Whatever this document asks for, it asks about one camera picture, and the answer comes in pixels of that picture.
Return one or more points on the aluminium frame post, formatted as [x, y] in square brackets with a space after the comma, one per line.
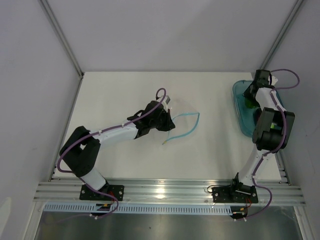
[55, 25]
[281, 35]

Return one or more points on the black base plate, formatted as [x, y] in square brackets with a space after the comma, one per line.
[117, 191]
[241, 195]

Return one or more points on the white slotted cable duct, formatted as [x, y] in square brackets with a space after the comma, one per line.
[126, 208]

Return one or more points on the teal plastic bin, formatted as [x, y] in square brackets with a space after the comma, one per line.
[247, 116]

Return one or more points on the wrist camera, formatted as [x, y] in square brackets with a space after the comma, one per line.
[166, 103]
[273, 80]

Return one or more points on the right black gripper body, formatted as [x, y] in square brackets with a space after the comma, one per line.
[246, 93]

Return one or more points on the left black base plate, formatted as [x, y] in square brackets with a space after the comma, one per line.
[117, 191]

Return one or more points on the green bell pepper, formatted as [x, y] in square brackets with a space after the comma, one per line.
[249, 104]

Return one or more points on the right aluminium frame post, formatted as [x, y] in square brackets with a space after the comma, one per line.
[281, 35]

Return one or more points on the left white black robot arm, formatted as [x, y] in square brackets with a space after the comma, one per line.
[81, 150]

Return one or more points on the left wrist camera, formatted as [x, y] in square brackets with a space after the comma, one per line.
[166, 103]

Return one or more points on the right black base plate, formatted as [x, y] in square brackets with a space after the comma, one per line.
[241, 195]

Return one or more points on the clear zip top bag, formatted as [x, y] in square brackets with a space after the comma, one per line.
[185, 117]

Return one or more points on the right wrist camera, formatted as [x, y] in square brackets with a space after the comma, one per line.
[273, 80]

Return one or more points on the left aluminium frame post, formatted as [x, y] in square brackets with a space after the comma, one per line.
[55, 25]

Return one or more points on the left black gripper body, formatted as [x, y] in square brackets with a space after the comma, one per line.
[162, 123]

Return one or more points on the aluminium rail beam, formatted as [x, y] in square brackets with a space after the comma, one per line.
[165, 191]

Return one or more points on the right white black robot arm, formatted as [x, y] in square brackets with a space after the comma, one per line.
[261, 116]

